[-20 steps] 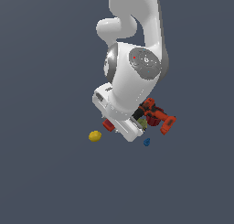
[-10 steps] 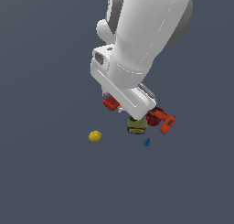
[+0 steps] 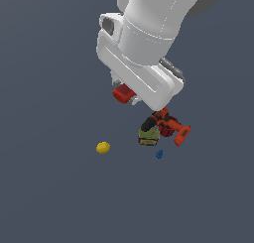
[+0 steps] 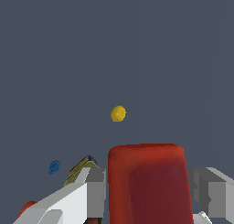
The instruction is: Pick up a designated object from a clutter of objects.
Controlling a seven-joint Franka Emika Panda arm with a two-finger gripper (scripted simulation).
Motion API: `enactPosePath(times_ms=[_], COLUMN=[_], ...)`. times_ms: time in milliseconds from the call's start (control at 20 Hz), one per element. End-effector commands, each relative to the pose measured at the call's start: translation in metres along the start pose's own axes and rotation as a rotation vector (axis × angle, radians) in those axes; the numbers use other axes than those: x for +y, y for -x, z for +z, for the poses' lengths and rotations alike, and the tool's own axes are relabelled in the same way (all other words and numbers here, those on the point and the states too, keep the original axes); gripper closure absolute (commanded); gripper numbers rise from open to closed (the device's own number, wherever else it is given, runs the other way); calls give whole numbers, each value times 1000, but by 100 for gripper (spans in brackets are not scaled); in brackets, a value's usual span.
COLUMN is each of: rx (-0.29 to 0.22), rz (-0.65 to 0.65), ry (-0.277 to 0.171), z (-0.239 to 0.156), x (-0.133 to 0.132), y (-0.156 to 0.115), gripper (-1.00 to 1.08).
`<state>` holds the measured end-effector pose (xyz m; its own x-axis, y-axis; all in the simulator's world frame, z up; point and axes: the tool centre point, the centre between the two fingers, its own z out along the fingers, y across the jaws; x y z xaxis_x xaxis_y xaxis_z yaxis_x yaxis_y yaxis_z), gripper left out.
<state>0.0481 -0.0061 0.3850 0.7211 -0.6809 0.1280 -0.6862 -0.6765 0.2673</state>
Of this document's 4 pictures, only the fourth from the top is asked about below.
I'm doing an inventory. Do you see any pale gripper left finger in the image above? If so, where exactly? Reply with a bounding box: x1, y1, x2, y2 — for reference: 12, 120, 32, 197
12, 167, 107, 224

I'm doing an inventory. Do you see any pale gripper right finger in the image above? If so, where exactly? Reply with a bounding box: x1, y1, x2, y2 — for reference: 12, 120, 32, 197
186, 166, 234, 224

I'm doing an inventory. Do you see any olive green flat box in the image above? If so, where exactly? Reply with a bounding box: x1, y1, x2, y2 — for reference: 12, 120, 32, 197
63, 155, 101, 187

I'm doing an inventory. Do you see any small yellow ball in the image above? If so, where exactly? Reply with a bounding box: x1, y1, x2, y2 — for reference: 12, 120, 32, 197
110, 104, 127, 123

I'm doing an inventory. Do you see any red rectangular block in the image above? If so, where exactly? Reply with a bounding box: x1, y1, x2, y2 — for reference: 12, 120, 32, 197
107, 143, 195, 224

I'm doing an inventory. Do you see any small blue object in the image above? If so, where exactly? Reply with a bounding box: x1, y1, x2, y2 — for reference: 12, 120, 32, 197
48, 160, 61, 176

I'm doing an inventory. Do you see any red round object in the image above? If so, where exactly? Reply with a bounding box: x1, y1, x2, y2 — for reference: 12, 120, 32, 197
17, 200, 38, 219

